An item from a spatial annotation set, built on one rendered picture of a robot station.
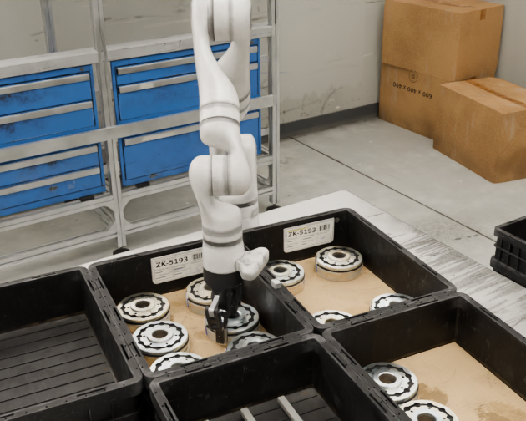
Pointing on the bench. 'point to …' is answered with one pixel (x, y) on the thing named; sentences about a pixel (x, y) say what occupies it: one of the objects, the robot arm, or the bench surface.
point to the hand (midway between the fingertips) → (226, 329)
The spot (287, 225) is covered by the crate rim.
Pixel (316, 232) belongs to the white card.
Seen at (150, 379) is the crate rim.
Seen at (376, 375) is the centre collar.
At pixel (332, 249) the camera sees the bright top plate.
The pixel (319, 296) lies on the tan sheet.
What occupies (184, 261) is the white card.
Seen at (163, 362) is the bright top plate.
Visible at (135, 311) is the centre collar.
